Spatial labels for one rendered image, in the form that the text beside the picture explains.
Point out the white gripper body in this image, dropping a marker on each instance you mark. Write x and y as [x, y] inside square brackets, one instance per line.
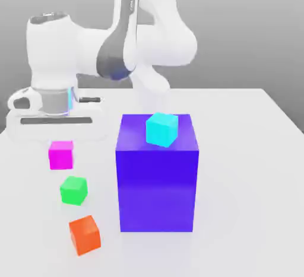
[57, 127]

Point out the small magenta cube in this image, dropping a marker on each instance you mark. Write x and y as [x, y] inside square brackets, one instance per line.
[60, 156]

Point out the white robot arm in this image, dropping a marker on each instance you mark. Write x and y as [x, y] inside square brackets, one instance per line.
[152, 32]

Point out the small green cube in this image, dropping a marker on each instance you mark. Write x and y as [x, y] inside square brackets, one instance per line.
[73, 191]

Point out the small cyan cube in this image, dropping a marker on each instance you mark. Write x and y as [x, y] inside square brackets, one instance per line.
[161, 130]

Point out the small orange cube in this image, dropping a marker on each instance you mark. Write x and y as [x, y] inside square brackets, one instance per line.
[85, 235]

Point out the large blue box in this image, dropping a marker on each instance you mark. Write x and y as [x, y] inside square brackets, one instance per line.
[156, 186]

